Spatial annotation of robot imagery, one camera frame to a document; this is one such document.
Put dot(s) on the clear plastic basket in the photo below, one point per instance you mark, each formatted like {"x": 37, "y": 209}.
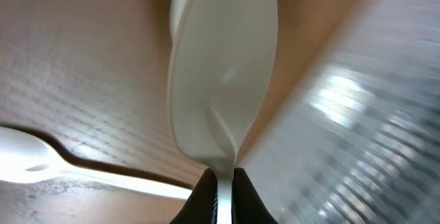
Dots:
{"x": 359, "y": 141}

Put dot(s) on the white plastic spoon lowest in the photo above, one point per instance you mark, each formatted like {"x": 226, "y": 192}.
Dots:
{"x": 26, "y": 158}

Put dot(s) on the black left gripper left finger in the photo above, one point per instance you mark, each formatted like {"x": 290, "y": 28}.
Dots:
{"x": 200, "y": 206}

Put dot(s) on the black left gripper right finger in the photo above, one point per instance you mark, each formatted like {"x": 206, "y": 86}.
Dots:
{"x": 247, "y": 206}

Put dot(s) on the white plastic spoon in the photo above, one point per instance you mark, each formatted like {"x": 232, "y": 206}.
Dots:
{"x": 220, "y": 68}

